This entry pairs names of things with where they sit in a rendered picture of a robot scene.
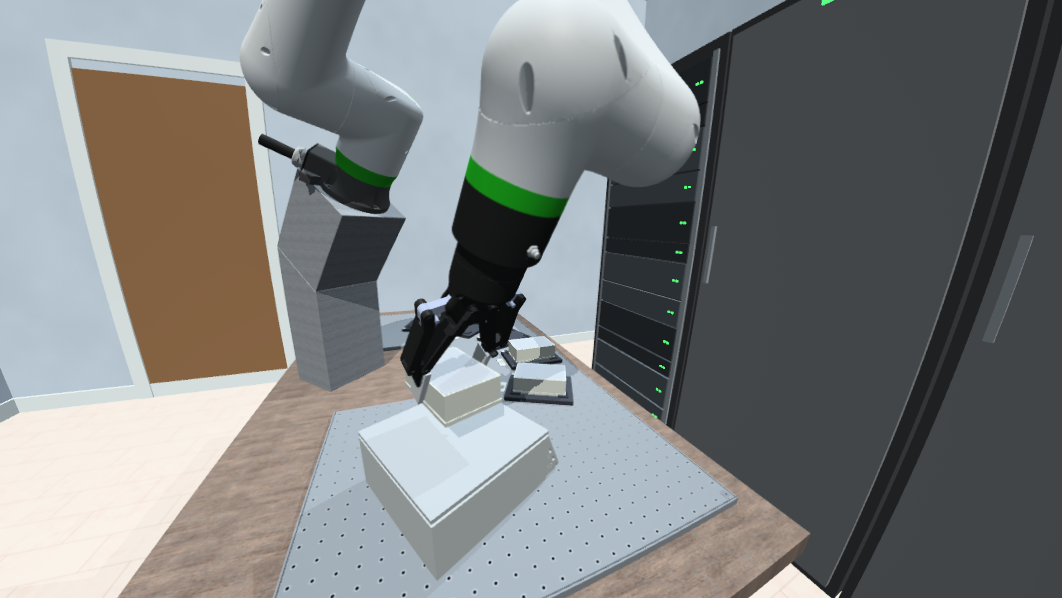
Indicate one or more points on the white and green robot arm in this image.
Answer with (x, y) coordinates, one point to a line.
(564, 89)

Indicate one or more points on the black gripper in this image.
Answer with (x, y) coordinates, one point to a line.
(496, 301)

